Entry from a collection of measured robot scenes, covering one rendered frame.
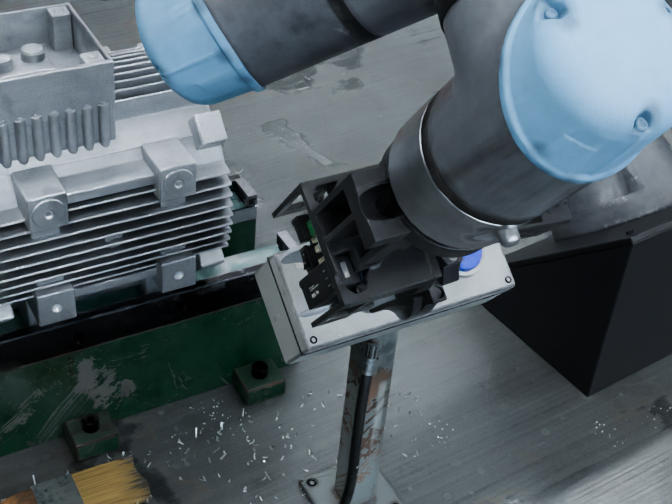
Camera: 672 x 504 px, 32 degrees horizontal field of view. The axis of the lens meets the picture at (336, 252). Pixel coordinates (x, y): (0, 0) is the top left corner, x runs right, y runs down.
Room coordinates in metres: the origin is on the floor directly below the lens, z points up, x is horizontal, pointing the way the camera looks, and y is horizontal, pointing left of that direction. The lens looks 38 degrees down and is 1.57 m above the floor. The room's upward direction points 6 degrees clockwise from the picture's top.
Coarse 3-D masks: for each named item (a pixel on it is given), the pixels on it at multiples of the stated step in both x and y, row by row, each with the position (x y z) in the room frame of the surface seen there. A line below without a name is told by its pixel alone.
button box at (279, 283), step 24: (264, 264) 0.62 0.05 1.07; (288, 264) 0.61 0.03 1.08; (480, 264) 0.65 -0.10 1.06; (504, 264) 0.66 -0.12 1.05; (264, 288) 0.62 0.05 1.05; (288, 288) 0.59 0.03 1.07; (456, 288) 0.63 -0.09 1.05; (480, 288) 0.64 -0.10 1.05; (504, 288) 0.65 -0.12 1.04; (288, 312) 0.59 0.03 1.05; (360, 312) 0.60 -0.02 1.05; (384, 312) 0.60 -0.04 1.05; (432, 312) 0.62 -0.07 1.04; (288, 336) 0.59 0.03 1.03; (312, 336) 0.57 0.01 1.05; (336, 336) 0.58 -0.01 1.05; (360, 336) 0.59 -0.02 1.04; (288, 360) 0.58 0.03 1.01
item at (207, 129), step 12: (192, 120) 0.76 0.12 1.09; (204, 120) 0.76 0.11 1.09; (216, 120) 0.76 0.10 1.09; (192, 132) 0.76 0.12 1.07; (204, 132) 0.75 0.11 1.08; (216, 132) 0.76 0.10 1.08; (204, 144) 0.75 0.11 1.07; (216, 144) 0.76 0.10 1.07; (216, 252) 0.76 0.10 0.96; (204, 264) 0.75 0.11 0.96; (216, 264) 0.76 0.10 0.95; (0, 312) 0.66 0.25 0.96; (12, 312) 0.67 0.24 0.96
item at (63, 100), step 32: (0, 32) 0.79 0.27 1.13; (32, 32) 0.80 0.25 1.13; (64, 32) 0.80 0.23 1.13; (0, 64) 0.74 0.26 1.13; (32, 64) 0.75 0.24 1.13; (64, 64) 0.78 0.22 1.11; (96, 64) 0.73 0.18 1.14; (0, 96) 0.69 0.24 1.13; (32, 96) 0.71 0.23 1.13; (64, 96) 0.72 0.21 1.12; (96, 96) 0.73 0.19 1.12; (0, 128) 0.69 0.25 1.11; (32, 128) 0.71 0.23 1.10; (64, 128) 0.72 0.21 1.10; (96, 128) 0.73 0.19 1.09; (0, 160) 0.69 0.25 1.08
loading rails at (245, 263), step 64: (256, 256) 0.81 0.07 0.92; (64, 320) 0.69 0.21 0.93; (128, 320) 0.72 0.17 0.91; (192, 320) 0.75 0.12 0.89; (256, 320) 0.78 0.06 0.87; (0, 384) 0.66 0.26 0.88; (64, 384) 0.69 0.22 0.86; (128, 384) 0.72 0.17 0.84; (192, 384) 0.75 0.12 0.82; (256, 384) 0.75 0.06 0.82; (0, 448) 0.66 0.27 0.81
